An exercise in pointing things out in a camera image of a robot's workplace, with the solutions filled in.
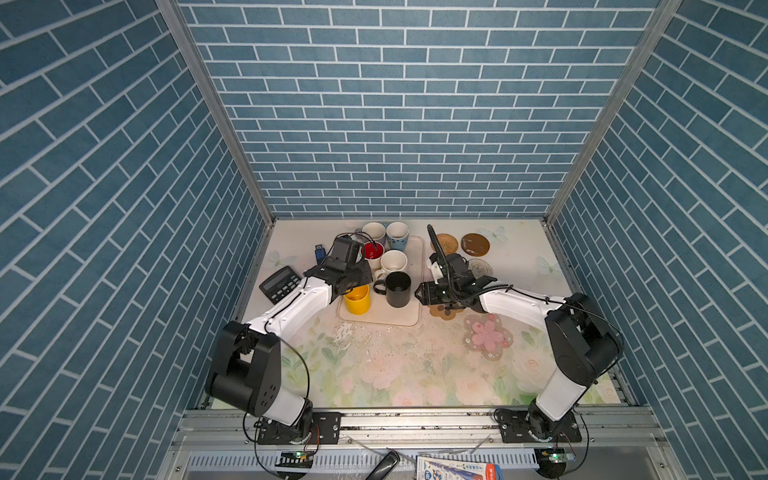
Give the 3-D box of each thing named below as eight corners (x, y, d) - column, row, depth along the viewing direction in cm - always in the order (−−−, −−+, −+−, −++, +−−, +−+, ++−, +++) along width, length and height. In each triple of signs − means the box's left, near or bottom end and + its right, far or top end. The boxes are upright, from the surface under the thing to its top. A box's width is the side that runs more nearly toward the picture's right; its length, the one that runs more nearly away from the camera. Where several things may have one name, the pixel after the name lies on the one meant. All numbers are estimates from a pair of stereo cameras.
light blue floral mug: (382, 246, 112) (381, 230, 105) (397, 233, 116) (397, 217, 109) (398, 257, 109) (398, 242, 102) (413, 244, 113) (414, 228, 106)
